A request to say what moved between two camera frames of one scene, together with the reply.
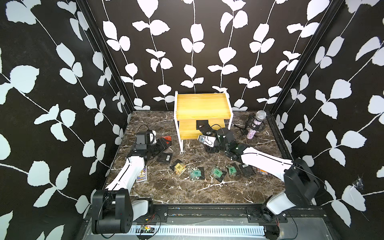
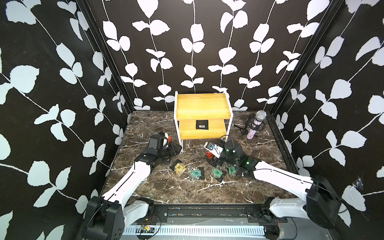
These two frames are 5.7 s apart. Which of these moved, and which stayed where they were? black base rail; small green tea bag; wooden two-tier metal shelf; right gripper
Moved: right gripper
Stayed: black base rail; wooden two-tier metal shelf; small green tea bag
